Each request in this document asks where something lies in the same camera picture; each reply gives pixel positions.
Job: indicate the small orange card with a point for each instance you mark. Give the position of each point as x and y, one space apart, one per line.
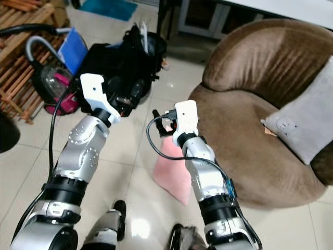
269 130

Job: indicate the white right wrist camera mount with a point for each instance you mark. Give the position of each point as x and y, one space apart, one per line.
186 120

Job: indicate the pink black vacuum cleaner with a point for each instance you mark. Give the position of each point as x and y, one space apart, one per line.
54 88

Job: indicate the brown suede sofa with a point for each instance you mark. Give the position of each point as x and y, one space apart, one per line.
255 62

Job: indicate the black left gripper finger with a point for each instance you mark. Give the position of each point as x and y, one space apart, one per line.
136 96

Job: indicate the wooden slatted rack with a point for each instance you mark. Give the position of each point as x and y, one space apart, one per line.
15 62

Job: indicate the robot leg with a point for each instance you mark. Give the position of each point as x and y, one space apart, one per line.
187 239
106 226

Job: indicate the blue folder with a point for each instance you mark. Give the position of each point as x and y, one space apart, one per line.
74 51

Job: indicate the robot left leg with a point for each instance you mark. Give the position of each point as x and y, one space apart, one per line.
106 226

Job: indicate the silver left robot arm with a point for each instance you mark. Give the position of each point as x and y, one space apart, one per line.
83 151

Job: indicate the pink pillow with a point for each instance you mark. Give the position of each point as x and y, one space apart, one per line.
171 174

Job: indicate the white low cabinet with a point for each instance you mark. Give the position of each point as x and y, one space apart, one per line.
218 20

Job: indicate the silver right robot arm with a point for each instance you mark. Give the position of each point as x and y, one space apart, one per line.
208 179

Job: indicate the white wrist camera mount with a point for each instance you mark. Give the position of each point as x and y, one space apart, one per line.
96 94
186 120

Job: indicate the robot right leg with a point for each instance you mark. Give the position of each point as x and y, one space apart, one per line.
187 239

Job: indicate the black fabric bag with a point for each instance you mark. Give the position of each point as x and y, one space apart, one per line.
109 60

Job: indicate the teal floor mat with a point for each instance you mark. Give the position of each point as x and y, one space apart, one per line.
109 8

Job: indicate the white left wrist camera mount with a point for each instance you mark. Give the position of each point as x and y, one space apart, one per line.
96 94

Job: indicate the grey pillow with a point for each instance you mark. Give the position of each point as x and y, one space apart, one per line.
307 120

